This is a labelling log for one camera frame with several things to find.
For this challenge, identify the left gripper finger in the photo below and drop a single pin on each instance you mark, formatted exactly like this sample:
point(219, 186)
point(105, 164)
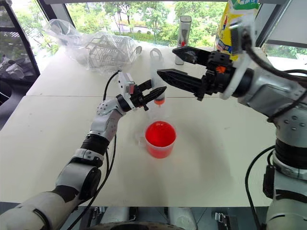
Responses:
point(156, 93)
point(146, 85)

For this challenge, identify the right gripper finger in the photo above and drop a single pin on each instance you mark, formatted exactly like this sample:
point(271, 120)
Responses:
point(189, 54)
point(180, 80)

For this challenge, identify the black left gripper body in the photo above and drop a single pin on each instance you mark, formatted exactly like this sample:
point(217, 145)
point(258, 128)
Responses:
point(138, 98)

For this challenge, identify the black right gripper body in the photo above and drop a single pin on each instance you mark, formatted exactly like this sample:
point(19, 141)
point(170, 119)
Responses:
point(216, 77)

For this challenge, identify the clear bottle with orange cap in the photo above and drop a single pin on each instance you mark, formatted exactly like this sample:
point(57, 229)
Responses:
point(156, 72)

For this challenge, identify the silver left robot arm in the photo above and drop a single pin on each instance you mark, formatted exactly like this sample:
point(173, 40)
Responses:
point(72, 172)

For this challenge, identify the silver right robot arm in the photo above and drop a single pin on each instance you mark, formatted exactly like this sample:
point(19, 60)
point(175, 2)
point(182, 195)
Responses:
point(271, 93)

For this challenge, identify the cup with red liquid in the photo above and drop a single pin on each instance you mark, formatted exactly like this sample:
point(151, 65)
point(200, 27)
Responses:
point(160, 143)

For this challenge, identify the yellow printed package bag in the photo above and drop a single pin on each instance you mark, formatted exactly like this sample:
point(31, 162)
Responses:
point(226, 28)

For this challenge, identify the crumpled clear plastic bag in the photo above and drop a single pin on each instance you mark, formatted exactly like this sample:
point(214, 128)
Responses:
point(67, 40)

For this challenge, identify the grey rounded shape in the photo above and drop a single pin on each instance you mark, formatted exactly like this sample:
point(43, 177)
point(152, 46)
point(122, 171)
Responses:
point(181, 215)
point(115, 215)

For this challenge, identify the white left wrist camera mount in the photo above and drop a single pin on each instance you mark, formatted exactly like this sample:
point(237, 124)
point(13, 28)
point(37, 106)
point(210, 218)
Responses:
point(124, 82)

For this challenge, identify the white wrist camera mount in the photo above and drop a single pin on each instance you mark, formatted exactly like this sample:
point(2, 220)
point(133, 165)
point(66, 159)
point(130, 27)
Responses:
point(124, 82)
point(239, 65)

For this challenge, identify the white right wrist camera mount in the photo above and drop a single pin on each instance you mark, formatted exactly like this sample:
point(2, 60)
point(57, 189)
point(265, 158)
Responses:
point(239, 65)

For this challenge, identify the black curved frame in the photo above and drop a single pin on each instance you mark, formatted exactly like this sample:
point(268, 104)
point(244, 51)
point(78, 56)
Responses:
point(14, 60)

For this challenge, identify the small black white bracket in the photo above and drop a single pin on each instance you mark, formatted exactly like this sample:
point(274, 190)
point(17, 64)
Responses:
point(221, 218)

